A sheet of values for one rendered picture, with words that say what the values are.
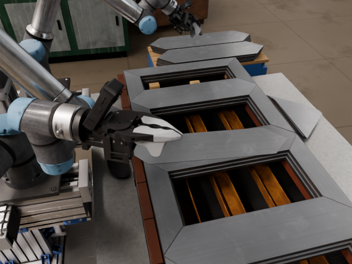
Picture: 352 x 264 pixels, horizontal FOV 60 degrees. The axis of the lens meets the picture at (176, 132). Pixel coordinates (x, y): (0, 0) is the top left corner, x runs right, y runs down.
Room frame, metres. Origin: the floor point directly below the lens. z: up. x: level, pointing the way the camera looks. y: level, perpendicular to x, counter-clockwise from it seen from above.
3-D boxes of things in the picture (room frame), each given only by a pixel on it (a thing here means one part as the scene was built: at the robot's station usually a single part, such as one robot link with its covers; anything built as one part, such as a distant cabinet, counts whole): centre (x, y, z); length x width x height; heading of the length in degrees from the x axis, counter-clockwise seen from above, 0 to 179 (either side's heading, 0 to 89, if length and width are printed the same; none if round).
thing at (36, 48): (1.20, 0.61, 1.20); 0.13 x 0.12 x 0.14; 13
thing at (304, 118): (1.38, -0.70, 0.77); 0.45 x 0.20 x 0.04; 14
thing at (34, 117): (0.51, 0.29, 1.43); 0.11 x 0.08 x 0.09; 76
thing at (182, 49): (2.06, -0.22, 0.82); 0.80 x 0.40 x 0.06; 104
